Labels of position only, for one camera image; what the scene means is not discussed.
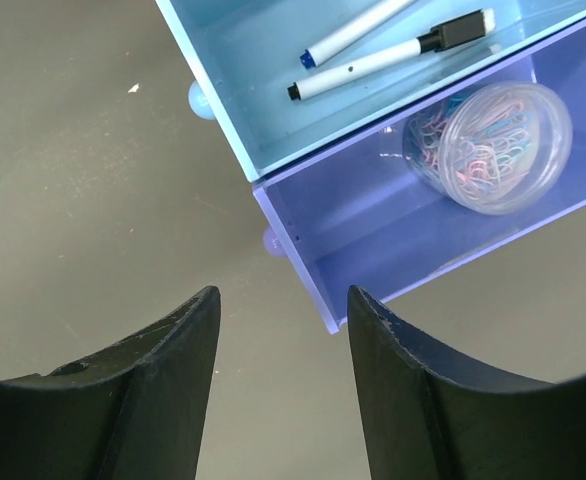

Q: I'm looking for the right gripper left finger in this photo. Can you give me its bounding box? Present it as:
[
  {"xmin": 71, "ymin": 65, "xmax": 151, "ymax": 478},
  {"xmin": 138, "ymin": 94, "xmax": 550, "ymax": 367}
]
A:
[{"xmin": 0, "ymin": 286, "xmax": 221, "ymax": 479}]

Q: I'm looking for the black white pen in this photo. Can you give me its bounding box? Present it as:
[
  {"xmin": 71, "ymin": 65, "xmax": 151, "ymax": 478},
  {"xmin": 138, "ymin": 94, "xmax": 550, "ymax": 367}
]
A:
[{"xmin": 287, "ymin": 8, "xmax": 496, "ymax": 101}]

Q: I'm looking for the teal blue drawer box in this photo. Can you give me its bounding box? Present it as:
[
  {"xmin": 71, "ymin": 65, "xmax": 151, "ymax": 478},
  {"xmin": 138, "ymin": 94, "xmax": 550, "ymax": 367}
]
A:
[{"xmin": 158, "ymin": 1, "xmax": 586, "ymax": 182}]

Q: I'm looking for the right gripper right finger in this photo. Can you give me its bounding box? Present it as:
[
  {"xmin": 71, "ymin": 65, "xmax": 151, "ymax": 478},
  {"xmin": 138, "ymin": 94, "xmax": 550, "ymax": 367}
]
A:
[{"xmin": 347, "ymin": 286, "xmax": 586, "ymax": 479}]

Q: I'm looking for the blue white pen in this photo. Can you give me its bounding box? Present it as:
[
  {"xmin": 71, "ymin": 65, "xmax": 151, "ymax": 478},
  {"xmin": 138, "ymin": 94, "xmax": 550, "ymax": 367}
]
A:
[{"xmin": 299, "ymin": 0, "xmax": 414, "ymax": 69}]

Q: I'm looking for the clear round clip container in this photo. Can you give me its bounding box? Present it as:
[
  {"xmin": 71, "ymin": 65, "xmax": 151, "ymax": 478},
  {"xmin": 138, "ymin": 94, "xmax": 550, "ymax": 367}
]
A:
[{"xmin": 402, "ymin": 81, "xmax": 573, "ymax": 216}]

